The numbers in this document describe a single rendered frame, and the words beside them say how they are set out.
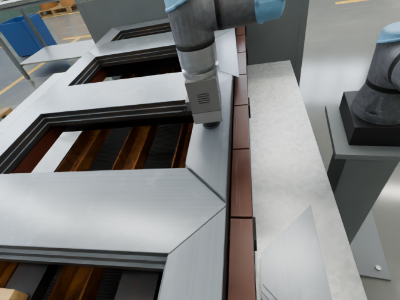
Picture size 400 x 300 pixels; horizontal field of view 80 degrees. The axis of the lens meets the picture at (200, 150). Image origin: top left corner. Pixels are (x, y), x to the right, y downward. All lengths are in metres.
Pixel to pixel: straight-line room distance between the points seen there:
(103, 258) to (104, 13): 1.46
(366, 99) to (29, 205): 0.87
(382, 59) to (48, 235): 0.82
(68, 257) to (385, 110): 0.80
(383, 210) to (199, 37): 1.34
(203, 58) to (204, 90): 0.06
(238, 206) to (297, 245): 0.16
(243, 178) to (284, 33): 1.20
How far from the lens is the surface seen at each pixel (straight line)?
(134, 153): 0.88
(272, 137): 0.81
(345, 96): 0.90
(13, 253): 0.62
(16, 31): 5.58
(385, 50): 0.73
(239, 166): 0.54
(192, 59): 0.46
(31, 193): 0.67
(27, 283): 0.66
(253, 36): 1.58
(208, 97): 0.49
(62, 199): 0.60
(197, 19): 0.44
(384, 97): 0.77
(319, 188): 0.70
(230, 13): 0.44
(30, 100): 1.48
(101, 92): 0.93
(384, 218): 1.54
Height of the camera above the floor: 1.23
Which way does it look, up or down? 44 degrees down
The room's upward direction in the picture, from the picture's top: 15 degrees counter-clockwise
